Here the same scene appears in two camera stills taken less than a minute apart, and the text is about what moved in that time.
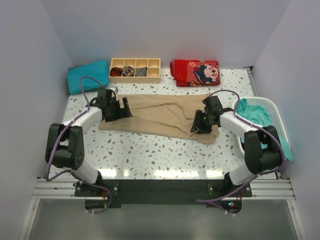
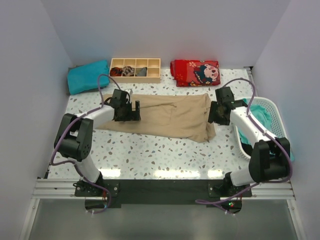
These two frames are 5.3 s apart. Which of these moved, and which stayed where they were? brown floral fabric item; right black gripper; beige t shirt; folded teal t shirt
Moved: right black gripper
Stayed: folded teal t shirt; brown floral fabric item; beige t shirt
